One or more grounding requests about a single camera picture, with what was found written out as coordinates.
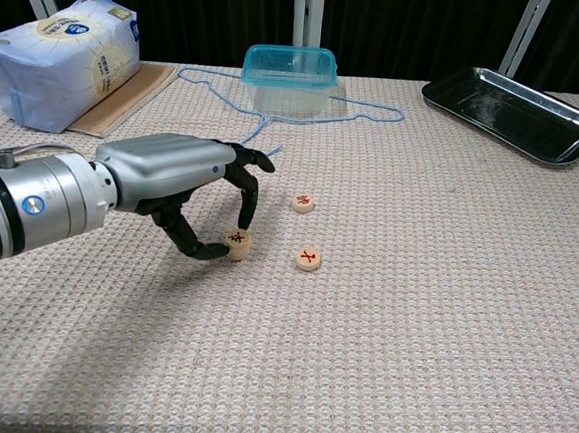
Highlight black metal tray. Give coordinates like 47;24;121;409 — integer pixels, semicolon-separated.
416;62;579;169

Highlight wooden piece black soldier glyph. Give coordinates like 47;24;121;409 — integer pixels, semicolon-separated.
223;225;253;253

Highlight black curtain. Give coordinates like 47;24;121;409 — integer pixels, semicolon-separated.
0;0;579;96

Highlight wooden piece red dense glyph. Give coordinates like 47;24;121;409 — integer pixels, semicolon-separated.
290;192;316;215

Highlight white flour bag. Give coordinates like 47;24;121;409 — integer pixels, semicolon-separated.
0;0;147;141

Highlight light blue clothes hanger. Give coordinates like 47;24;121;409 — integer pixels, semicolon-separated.
170;64;409;167

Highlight wooden piece red simple glyph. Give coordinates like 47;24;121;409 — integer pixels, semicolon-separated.
293;245;325;274

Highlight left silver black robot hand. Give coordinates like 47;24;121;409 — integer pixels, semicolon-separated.
86;126;279;266

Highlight clear container blue lid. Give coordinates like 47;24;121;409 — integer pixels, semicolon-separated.
237;41;342;121

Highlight coloured wire bundle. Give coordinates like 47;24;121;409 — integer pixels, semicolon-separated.
0;140;75;175

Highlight flat wooden board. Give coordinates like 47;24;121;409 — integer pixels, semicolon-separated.
66;56;178;145

